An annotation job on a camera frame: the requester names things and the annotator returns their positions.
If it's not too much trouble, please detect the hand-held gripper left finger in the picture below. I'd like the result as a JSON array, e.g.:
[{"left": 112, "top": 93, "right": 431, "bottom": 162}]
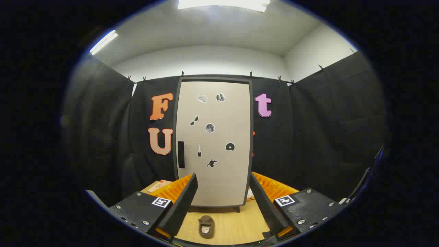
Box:
[{"left": 109, "top": 173, "right": 199, "bottom": 241}]

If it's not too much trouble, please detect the narrow ceiling light strip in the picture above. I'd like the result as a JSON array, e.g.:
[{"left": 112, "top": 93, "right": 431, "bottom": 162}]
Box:
[{"left": 89, "top": 30, "right": 118, "bottom": 55}]

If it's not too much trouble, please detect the black backdrop cloth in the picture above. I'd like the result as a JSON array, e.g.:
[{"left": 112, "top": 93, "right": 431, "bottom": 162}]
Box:
[{"left": 63, "top": 51, "right": 390, "bottom": 206}]

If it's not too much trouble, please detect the dark grey shoe cabinet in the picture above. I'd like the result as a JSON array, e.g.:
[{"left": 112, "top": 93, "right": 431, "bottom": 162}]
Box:
[{"left": 173, "top": 75, "right": 255, "bottom": 214}]

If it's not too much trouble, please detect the brown fuzzy shoe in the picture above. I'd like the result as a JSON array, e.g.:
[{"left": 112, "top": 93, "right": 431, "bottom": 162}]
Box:
[{"left": 198, "top": 215, "right": 215, "bottom": 239}]

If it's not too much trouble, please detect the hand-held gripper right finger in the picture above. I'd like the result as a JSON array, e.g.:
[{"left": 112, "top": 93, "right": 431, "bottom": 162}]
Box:
[{"left": 249, "top": 172, "right": 341, "bottom": 241}]

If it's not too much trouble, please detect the wide ceiling light panel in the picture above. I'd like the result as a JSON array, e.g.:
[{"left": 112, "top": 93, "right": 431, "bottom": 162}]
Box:
[{"left": 178, "top": 0, "right": 271, "bottom": 13}]

